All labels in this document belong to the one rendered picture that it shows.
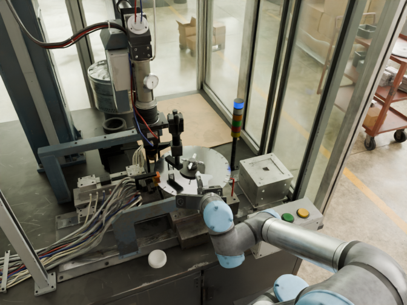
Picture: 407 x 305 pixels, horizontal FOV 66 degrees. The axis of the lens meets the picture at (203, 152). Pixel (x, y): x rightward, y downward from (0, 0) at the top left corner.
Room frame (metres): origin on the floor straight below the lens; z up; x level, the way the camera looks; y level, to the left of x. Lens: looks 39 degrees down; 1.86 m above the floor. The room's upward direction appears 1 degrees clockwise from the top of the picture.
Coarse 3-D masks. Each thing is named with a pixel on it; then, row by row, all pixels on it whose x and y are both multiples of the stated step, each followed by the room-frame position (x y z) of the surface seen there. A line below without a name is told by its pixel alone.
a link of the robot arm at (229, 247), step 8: (240, 224) 0.58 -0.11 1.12; (224, 232) 0.52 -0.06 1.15; (232, 232) 0.53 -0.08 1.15; (240, 232) 0.54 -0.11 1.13; (248, 232) 0.55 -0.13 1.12; (216, 240) 0.51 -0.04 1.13; (224, 240) 0.51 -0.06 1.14; (232, 240) 0.51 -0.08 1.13; (240, 240) 0.52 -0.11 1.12; (248, 240) 0.53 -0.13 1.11; (216, 248) 0.51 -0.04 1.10; (224, 248) 0.50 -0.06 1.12; (232, 248) 0.50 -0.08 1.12; (240, 248) 0.51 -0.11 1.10; (248, 248) 0.52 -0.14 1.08; (224, 256) 0.49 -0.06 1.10; (232, 256) 0.49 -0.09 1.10; (240, 256) 0.49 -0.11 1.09; (224, 264) 0.48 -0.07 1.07; (232, 264) 0.47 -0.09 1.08
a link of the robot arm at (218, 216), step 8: (208, 200) 0.61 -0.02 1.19; (216, 200) 0.59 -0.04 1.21; (208, 208) 0.56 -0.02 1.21; (216, 208) 0.55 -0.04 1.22; (224, 208) 0.55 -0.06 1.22; (208, 216) 0.53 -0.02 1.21; (216, 216) 0.53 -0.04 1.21; (224, 216) 0.53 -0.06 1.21; (232, 216) 0.54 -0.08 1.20; (208, 224) 0.52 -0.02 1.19; (216, 224) 0.52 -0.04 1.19; (224, 224) 0.52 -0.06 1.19; (232, 224) 0.55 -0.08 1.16; (216, 232) 0.52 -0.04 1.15
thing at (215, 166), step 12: (180, 156) 1.08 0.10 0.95; (192, 156) 1.08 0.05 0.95; (204, 156) 1.08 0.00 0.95; (216, 156) 1.09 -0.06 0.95; (156, 168) 1.00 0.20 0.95; (216, 168) 1.01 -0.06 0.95; (228, 168) 1.01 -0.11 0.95; (156, 180) 0.92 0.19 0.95; (168, 180) 0.92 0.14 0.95; (180, 180) 0.93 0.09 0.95; (192, 180) 0.93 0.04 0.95; (216, 180) 0.93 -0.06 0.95; (168, 192) 0.86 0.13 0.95; (180, 192) 0.86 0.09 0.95; (192, 192) 0.86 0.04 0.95
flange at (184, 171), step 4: (196, 160) 1.04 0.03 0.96; (184, 164) 1.02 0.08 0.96; (188, 164) 1.00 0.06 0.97; (196, 164) 1.00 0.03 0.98; (200, 164) 1.02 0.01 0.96; (184, 168) 0.99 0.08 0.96; (192, 168) 0.97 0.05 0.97; (196, 168) 0.98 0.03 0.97; (200, 168) 0.99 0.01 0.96; (204, 168) 0.99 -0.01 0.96; (180, 172) 0.97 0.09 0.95; (184, 172) 0.96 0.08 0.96; (188, 172) 0.96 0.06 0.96; (192, 172) 0.96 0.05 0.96; (200, 172) 0.97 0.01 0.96; (184, 176) 0.95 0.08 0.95; (188, 176) 0.94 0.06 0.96; (192, 176) 0.94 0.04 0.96
